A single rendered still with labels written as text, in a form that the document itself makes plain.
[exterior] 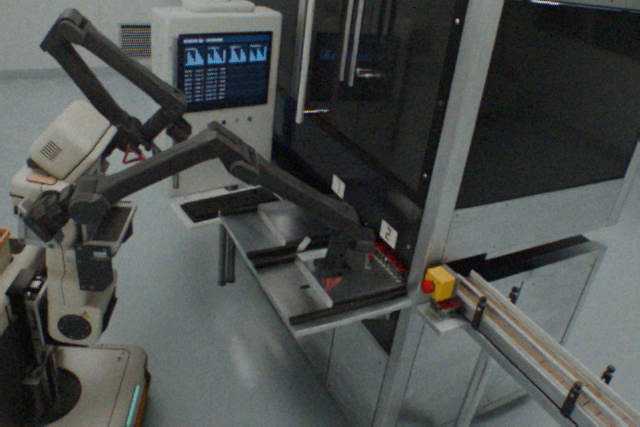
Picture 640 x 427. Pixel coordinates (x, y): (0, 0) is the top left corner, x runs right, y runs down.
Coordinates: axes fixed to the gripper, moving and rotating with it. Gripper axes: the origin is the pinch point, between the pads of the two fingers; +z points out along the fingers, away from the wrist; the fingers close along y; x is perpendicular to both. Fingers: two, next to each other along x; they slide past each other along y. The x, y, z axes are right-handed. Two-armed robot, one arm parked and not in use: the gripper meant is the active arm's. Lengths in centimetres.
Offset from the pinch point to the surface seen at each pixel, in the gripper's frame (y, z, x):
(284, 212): 9, 2, 50
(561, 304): 111, 13, -11
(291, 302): -9.8, 4.7, 1.2
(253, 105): 5, -27, 91
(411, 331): 28.7, 11.0, -12.4
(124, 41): 25, 48, 543
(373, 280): 19.3, 0.2, 2.3
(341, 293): 6.2, 2.1, -0.2
